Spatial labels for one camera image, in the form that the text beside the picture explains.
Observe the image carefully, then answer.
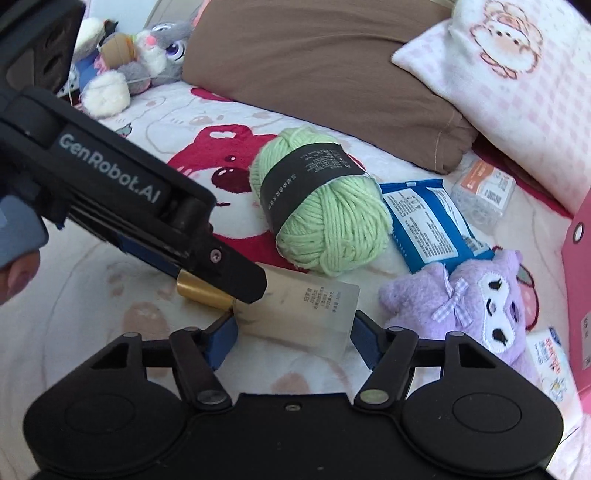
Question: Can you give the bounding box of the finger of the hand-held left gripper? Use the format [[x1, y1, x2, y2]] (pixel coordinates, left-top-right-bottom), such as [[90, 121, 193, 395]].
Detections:
[[178, 228, 269, 304], [115, 233, 186, 278]]

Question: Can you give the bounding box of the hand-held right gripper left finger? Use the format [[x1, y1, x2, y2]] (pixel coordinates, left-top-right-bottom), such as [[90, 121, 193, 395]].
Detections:
[[91, 313, 239, 411]]

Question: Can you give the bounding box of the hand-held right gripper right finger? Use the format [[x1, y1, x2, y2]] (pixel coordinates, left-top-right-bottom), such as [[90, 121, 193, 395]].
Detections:
[[349, 310, 497, 409]]

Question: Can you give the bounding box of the frosted bottle with gold cap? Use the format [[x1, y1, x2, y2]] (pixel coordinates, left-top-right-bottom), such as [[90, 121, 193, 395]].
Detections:
[[175, 262, 361, 360]]

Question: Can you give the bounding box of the green yarn ball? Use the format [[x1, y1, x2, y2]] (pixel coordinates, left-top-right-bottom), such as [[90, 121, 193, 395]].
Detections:
[[249, 126, 394, 277]]

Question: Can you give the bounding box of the purple plush toy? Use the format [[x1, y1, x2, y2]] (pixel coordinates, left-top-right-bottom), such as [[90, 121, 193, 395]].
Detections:
[[379, 249, 536, 384]]

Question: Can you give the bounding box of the blue wet wipes pack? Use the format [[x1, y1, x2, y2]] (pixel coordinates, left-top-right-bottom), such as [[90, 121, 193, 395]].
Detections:
[[379, 179, 496, 274]]

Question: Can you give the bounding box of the small white tissue pack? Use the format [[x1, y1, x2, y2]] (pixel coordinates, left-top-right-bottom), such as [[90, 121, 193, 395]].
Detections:
[[526, 326, 583, 403]]

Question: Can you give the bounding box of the clear pack with orange label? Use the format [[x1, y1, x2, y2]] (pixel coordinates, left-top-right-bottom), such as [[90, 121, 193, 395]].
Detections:
[[450, 154, 517, 234]]

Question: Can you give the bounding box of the pink cardboard box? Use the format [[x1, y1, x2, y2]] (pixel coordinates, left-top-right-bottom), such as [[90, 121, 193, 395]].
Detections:
[[562, 182, 591, 407]]

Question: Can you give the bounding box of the person's left hand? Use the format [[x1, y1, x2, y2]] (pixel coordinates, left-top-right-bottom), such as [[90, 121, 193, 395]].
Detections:
[[0, 251, 42, 308]]

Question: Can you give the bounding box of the printed bear blanket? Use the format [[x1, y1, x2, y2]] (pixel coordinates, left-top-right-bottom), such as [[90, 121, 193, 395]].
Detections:
[[0, 76, 591, 464]]

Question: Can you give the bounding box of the grey rabbit plush toy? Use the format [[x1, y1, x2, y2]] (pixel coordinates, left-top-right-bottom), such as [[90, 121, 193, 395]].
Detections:
[[69, 17, 197, 118]]

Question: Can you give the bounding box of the brown pillow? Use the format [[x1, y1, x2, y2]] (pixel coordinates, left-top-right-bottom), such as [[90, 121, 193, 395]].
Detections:
[[181, 0, 478, 175]]

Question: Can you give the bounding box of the pink checked pillow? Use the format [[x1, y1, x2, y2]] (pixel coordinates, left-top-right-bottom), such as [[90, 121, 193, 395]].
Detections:
[[392, 0, 591, 217]]

